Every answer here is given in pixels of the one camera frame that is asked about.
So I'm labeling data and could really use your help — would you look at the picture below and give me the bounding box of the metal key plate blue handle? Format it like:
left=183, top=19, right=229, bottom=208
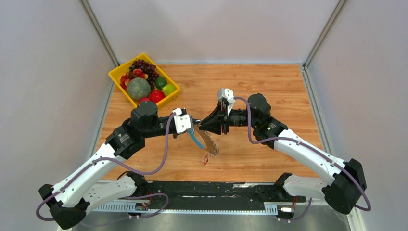
left=187, top=125, right=219, bottom=157

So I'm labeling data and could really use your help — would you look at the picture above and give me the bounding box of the yellow plastic fruit basket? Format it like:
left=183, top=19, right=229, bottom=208
left=109, top=54, right=180, bottom=108

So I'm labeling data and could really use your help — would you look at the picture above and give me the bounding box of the dark purple grape bunch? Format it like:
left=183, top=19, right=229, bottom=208
left=128, top=59, right=159, bottom=90

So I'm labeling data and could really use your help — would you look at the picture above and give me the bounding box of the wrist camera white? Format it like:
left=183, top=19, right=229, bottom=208
left=172, top=108, right=193, bottom=134
left=217, top=88, right=235, bottom=115

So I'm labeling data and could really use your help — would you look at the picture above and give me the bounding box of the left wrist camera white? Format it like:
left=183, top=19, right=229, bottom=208
left=172, top=108, right=193, bottom=134

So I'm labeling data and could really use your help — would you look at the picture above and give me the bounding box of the dark green lime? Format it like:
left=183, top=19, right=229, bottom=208
left=154, top=76, right=167, bottom=90

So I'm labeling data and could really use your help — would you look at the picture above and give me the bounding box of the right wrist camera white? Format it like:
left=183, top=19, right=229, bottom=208
left=217, top=88, right=235, bottom=115

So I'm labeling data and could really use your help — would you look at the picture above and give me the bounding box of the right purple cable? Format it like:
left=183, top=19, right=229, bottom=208
left=234, top=96, right=372, bottom=223

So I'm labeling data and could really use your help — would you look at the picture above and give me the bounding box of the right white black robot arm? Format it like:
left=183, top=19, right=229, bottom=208
left=199, top=93, right=372, bottom=215

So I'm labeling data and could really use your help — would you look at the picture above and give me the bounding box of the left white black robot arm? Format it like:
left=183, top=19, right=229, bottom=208
left=36, top=101, right=201, bottom=230

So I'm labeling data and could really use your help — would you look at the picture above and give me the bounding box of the red pink apple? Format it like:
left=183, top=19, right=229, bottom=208
left=139, top=98, right=150, bottom=103

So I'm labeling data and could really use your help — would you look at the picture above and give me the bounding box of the light green apple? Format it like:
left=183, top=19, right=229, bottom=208
left=161, top=84, right=177, bottom=96

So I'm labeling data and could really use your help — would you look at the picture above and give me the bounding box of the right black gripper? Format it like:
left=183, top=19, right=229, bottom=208
left=199, top=102, right=258, bottom=135

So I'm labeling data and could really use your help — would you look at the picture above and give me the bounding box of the green melon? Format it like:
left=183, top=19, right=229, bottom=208
left=127, top=77, right=152, bottom=101

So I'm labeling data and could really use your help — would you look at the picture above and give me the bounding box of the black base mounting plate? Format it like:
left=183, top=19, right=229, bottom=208
left=131, top=181, right=306, bottom=219

